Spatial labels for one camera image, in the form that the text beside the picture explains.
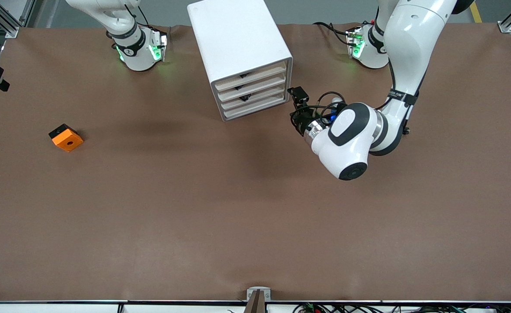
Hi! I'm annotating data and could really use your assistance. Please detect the brown table cover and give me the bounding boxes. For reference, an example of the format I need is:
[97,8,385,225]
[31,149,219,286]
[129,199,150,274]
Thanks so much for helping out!
[0,23,511,303]

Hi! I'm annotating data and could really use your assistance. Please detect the dark camera post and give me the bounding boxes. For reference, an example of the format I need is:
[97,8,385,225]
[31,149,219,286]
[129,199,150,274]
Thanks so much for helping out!
[244,290,267,313]

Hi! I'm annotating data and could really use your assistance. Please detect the black cable bundle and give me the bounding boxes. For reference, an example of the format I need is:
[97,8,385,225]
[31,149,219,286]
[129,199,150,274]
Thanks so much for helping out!
[292,302,511,313]

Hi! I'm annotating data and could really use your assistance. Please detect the orange box with black base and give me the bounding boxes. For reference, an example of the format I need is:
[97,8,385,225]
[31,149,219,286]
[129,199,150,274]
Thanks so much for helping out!
[48,123,84,153]

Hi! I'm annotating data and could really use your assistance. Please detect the small metal table bracket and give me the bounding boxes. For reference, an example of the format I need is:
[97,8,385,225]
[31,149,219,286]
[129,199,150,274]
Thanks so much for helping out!
[247,287,271,301]

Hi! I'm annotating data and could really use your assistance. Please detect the white table edge rail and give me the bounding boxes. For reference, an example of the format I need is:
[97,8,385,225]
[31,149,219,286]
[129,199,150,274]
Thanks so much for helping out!
[0,300,511,313]

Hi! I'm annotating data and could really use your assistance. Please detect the black base cable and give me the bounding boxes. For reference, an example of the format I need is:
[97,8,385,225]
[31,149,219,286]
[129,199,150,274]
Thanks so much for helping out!
[313,21,352,46]

